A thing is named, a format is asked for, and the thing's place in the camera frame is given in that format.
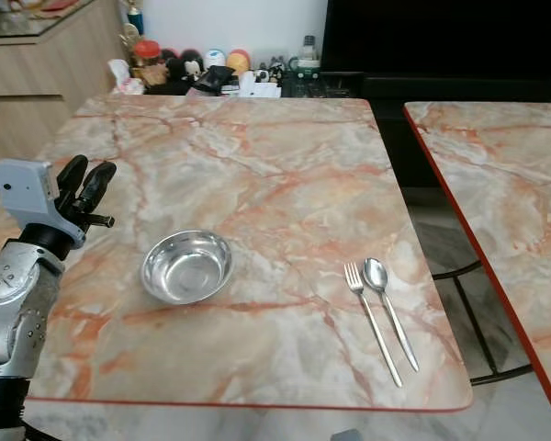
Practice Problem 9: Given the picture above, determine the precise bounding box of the stainless steel bowl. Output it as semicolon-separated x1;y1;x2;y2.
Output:
140;230;234;306

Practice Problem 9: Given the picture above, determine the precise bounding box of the black mouse figure toy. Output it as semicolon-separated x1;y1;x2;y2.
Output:
179;48;205;84

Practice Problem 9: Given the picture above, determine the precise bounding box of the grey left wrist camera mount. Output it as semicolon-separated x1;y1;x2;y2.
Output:
0;158;85;247

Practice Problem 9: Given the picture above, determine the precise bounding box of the silver metal spoon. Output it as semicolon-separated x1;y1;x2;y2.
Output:
363;257;421;373

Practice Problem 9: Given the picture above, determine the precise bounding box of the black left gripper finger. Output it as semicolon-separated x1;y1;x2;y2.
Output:
57;153;90;198
80;160;119;209

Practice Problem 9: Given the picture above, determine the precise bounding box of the white box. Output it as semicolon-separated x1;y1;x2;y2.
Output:
239;73;283;98

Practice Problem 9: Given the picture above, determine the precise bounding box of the jar with red lid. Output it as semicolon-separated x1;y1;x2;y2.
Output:
131;40;163;85

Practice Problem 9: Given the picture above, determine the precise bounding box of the black television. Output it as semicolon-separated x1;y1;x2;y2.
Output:
321;0;551;77

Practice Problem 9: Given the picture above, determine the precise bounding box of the white pink tissue pack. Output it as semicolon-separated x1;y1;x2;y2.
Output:
108;58;144;96

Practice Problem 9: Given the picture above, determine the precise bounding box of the white and blue round toy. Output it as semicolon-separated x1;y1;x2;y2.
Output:
203;49;228;73

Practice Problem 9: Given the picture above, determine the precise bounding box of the gold trophy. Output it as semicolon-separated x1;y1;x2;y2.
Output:
119;0;144;52

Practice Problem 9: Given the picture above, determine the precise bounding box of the black metal table frame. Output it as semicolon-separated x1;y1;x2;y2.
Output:
432;260;534;387

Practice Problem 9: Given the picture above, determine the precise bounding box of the orange round toy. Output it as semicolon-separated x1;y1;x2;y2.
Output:
225;49;251;74

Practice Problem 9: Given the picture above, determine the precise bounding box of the light wooden cabinet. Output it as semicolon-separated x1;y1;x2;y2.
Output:
0;0;129;157

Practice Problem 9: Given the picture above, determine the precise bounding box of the silver metal fork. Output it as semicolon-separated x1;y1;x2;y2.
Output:
344;262;404;389

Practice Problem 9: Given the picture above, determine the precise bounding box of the clear bottle with dark cap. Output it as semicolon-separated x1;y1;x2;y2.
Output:
298;35;321;74

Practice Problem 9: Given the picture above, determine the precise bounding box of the black pouch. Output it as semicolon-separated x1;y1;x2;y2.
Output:
193;66;235;96

